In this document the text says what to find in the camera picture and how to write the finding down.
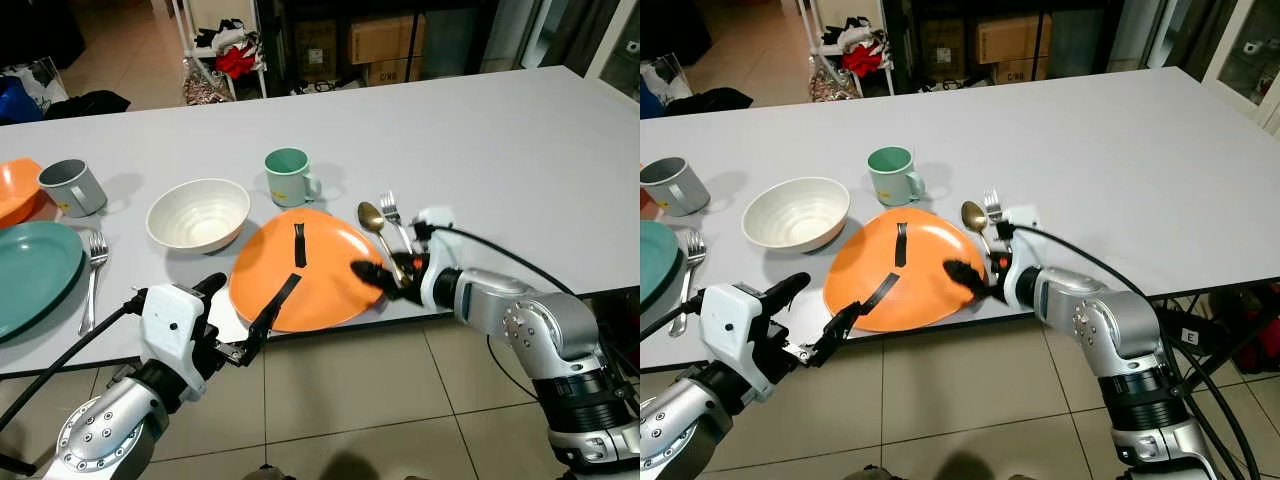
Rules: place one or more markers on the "red vacuum cleaner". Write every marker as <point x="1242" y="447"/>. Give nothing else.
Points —
<point x="1258" y="335"/>

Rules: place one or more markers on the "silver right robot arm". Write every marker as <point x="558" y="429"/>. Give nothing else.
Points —
<point x="545" y="340"/>
<point x="1120" y="340"/>

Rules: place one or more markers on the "dark brown cardboard box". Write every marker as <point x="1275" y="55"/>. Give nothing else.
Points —
<point x="316" y="50"/>
<point x="942" y="50"/>

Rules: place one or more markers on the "light brown cardboard box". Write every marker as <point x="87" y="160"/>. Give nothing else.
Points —
<point x="1012" y="40"/>
<point x="385" y="40"/>

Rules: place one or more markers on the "teal plate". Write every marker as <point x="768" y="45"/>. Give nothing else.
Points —
<point x="655" y="265"/>
<point x="35" y="275"/>

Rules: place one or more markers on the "black bag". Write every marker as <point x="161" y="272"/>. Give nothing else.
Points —
<point x="90" y="104"/>
<point x="715" y="100"/>

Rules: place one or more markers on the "orange plate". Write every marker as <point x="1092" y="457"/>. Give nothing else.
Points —
<point x="920" y="295"/>
<point x="320" y="290"/>

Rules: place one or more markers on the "silver fork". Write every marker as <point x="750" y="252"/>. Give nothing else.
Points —
<point x="390" y="208"/>
<point x="992" y="205"/>
<point x="692" y="250"/>
<point x="95" y="250"/>

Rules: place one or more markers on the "white plastic bag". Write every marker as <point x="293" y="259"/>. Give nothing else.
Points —
<point x="665" y="78"/>
<point x="40" y="80"/>

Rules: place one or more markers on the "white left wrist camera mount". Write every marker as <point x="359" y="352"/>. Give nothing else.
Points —
<point x="172" y="325"/>
<point x="732" y="325"/>

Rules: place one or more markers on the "blue bag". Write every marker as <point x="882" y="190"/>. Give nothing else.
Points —
<point x="18" y="102"/>
<point x="650" y="103"/>

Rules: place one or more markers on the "green ceramic mug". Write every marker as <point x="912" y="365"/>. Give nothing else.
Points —
<point x="890" y="178"/>
<point x="288" y="180"/>

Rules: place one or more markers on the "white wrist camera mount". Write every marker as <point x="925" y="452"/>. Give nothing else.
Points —
<point x="172" y="325"/>
<point x="438" y="285"/>
<point x="732" y="325"/>
<point x="1022" y="285"/>

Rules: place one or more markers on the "grey mug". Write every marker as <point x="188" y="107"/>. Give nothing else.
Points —
<point x="668" y="188"/>
<point x="72" y="190"/>

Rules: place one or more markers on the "gold spoon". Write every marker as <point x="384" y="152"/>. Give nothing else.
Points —
<point x="370" y="215"/>
<point x="973" y="214"/>

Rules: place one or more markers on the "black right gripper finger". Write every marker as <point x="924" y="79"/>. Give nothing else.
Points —
<point x="987" y="297"/>
<point x="378" y="275"/>
<point x="968" y="275"/>
<point x="400" y="297"/>

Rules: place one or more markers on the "red cloth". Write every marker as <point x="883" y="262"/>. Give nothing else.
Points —
<point x="237" y="62"/>
<point x="863" y="60"/>

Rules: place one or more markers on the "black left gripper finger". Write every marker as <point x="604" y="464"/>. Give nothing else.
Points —
<point x="272" y="312"/>
<point x="788" y="286"/>
<point x="210" y="285"/>
<point x="855" y="312"/>

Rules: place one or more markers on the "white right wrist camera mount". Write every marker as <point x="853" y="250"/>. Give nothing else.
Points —
<point x="438" y="285"/>
<point x="1022" y="285"/>

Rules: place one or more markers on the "black shelf unit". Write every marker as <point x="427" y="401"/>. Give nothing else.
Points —
<point x="460" y="30"/>
<point x="1080" y="30"/>

